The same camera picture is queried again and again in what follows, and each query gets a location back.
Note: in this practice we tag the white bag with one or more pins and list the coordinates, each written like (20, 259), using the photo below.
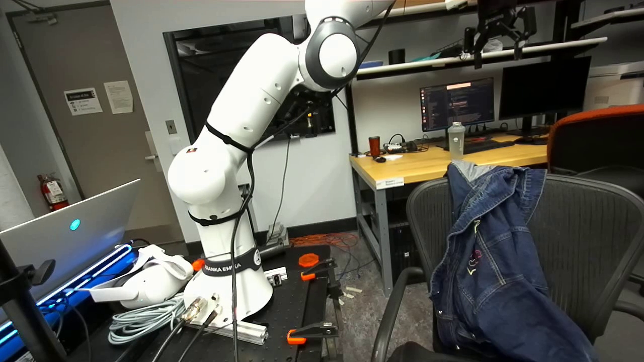
(496, 45)

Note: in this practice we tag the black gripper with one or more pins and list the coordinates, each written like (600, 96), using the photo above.
(503, 16)

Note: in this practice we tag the black keyboard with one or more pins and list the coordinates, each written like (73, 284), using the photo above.
(485, 143)

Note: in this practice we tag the blue jean jacket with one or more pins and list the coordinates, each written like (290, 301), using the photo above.
(496, 268)

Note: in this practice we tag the black mesh office chair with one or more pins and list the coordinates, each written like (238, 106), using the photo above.
(590, 233)

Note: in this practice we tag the orange black bar clamp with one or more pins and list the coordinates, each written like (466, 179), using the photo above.
(305, 332)
(317, 274)

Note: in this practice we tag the grey power brick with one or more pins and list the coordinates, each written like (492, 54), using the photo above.
(275, 241)

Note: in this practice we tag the silver laptop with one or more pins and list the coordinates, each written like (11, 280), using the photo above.
(67, 241)

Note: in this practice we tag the dark computer monitor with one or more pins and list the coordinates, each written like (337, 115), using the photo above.
(545, 87)

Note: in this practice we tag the plain white door paper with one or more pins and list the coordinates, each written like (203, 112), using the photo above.
(119, 96)

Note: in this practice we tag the wooden top workbench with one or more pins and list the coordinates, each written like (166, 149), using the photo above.
(416, 165)

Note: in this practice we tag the red fire extinguisher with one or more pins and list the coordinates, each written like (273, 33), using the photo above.
(54, 193)

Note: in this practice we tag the black wall screen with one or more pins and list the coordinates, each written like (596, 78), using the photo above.
(312, 118)

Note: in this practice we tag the grey water bottle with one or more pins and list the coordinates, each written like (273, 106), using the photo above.
(456, 142)

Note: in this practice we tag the orange round disc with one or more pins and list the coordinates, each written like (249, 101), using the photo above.
(309, 259)

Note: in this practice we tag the black metal shelf unit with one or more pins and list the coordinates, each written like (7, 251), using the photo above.
(429, 63)

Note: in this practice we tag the wall switch plate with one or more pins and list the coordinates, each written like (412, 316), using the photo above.
(171, 127)

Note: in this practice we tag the lit computer monitor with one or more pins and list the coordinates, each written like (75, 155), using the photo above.
(456, 103)

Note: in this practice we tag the white box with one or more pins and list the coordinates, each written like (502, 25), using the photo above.
(617, 92)

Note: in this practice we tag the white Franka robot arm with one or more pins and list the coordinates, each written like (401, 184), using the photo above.
(249, 106)

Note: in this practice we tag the grey door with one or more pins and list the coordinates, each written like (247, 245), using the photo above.
(102, 162)

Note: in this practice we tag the black tripod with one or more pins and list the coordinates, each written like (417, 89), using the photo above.
(22, 315)

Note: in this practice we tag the white VR headset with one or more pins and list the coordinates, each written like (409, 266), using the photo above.
(153, 278)

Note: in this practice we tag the white printed door sign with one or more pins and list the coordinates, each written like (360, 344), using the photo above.
(83, 101)

